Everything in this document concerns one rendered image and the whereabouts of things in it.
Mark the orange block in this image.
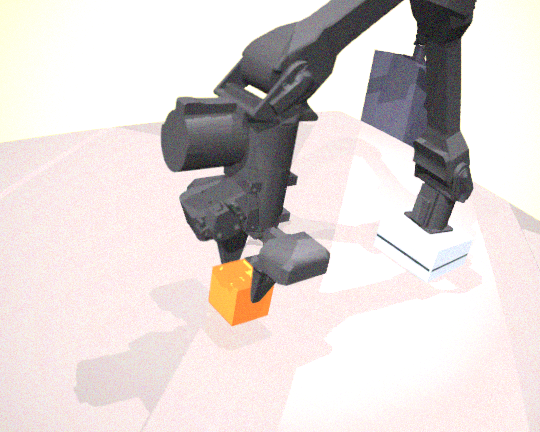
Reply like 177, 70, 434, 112
209, 260, 274, 326

